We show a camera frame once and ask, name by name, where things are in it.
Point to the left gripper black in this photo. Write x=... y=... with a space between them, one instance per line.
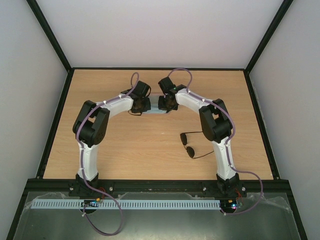
x=147 y=107

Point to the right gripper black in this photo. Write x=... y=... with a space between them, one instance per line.
x=167 y=103

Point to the pink glasses case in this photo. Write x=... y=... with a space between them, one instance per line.
x=154 y=95

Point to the black gold sunglasses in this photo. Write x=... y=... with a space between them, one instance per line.
x=192 y=150

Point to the light blue cleaning cloth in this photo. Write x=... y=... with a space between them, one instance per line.
x=154 y=107

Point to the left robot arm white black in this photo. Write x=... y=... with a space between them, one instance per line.
x=90 y=128

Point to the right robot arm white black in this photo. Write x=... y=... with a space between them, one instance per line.
x=216 y=126

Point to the left controller board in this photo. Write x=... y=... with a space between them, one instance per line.
x=91 y=203

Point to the controller board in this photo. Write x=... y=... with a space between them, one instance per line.
x=91 y=203
x=230 y=205

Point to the right controller board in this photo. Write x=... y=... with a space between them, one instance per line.
x=230 y=205

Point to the light blue slotted cable duct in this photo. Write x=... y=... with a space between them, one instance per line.
x=129 y=204

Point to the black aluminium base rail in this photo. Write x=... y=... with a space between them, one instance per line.
x=200 y=188

